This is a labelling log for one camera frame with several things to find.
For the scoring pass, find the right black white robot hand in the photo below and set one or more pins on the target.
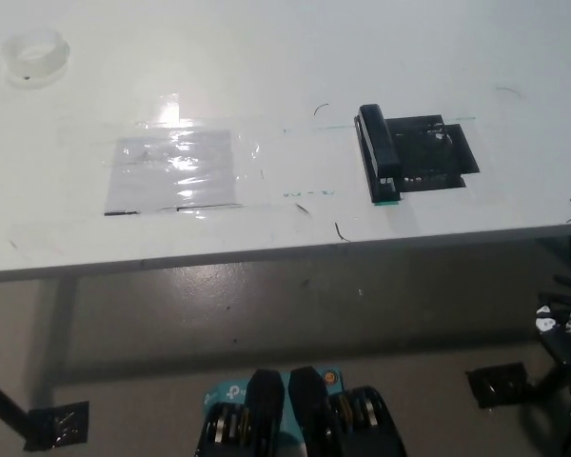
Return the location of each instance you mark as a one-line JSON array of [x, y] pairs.
[[564, 328]]

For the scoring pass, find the black tape mark patch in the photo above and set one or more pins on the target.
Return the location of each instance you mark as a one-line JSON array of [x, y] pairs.
[[433, 152]]

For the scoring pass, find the black stapler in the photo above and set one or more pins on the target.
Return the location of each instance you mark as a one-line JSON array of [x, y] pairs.
[[380, 143]]

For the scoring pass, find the green tape strip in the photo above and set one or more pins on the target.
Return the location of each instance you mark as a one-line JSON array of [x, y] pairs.
[[387, 203]]

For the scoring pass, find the clear plastic tape film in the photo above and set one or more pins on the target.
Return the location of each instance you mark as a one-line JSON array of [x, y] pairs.
[[204, 124]]

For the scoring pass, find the clear plastic sheet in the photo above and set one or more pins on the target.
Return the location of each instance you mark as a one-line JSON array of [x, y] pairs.
[[171, 171]]

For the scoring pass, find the grey table leg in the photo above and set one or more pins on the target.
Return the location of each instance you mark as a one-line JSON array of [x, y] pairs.
[[59, 328]]

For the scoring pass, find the clear tape roll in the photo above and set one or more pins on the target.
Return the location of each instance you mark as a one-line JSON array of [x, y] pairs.
[[35, 59]]

